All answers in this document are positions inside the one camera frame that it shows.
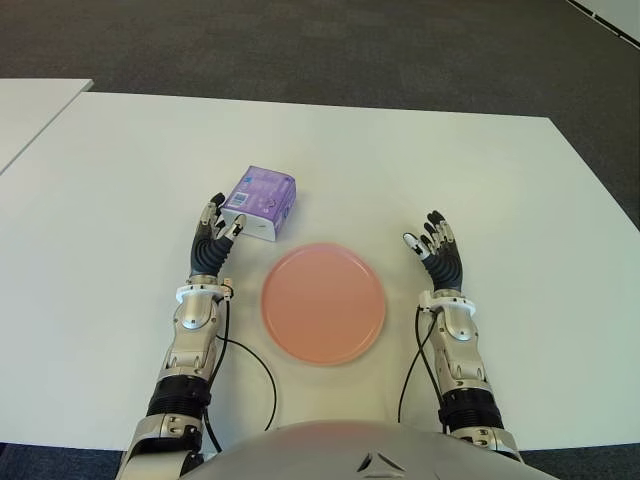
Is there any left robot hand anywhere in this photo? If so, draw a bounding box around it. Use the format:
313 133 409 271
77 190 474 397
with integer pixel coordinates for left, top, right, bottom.
188 192 249 280

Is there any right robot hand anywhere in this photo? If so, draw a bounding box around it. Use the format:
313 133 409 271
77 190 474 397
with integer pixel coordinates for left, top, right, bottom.
400 209 467 292

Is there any purple tissue paper pack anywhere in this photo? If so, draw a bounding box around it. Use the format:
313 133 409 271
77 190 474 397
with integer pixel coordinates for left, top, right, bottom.
219 164 299 244

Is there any pink round plate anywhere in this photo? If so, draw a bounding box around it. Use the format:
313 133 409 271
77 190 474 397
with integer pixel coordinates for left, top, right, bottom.
260 242 387 367

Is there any silver robot torso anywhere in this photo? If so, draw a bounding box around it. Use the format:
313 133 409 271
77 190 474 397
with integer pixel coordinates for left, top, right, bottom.
182 419 539 480

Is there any white neighbouring table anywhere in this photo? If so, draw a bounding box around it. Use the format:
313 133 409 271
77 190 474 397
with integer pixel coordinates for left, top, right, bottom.
0 78 95 176

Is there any white desk with dark edge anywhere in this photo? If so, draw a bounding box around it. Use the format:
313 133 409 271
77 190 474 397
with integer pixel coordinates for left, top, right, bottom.
574 0 640 41

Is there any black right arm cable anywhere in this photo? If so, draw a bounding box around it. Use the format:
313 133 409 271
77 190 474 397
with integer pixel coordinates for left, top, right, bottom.
397 304 446 436

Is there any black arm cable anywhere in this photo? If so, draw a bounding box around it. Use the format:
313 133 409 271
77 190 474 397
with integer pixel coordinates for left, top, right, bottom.
202 287 278 454
397 304 446 436

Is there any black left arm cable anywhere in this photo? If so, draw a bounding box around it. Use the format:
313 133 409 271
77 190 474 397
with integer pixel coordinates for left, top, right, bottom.
202 287 278 454

